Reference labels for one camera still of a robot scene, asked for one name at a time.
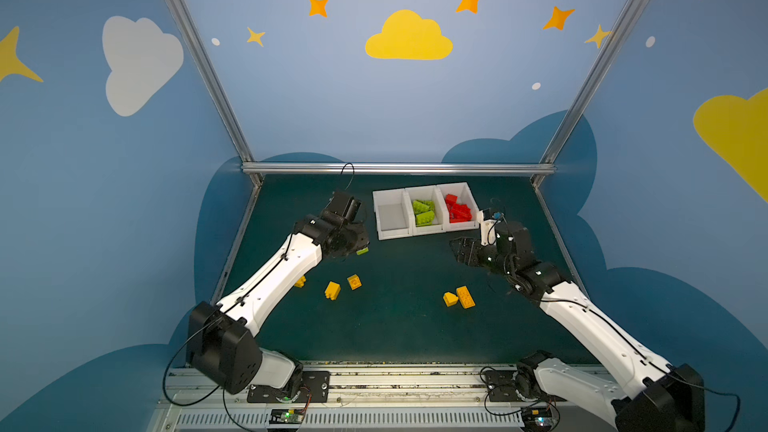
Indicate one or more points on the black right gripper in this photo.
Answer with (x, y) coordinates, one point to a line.
(471, 250)

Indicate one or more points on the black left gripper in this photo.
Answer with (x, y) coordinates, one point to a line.
(351, 240)

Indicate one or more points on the yellow sloped lego brick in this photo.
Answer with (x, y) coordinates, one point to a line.
(450, 299)
(354, 282)

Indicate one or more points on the red lego brick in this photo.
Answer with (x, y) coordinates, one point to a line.
(459, 213)
(450, 198)

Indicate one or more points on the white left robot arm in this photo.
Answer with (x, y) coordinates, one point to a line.
(222, 341)

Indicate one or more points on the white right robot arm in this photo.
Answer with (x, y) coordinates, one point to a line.
(644, 391)

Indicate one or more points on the white left bin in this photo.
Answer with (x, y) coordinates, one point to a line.
(392, 216)

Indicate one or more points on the white middle bin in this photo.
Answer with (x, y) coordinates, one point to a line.
(426, 193)

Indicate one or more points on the right controller board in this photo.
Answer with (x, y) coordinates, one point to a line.
(538, 420)

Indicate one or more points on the controller board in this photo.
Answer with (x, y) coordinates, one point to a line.
(288, 417)
(538, 420)

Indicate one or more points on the left controller board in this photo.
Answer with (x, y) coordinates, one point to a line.
(288, 417)

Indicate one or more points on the aluminium back rail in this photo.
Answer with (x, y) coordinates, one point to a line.
(421, 169)

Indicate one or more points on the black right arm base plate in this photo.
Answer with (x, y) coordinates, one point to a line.
(501, 385)

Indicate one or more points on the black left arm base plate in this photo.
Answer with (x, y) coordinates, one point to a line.
(312, 384)

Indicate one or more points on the aluminium front rail base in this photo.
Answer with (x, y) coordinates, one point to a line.
(367, 397)

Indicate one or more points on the aluminium right corner post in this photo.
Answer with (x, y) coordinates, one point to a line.
(622, 28)

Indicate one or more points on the aluminium corner post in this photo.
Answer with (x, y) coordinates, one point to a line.
(622, 28)
(196, 48)

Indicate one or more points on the aluminium left corner post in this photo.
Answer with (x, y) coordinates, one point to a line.
(196, 48)

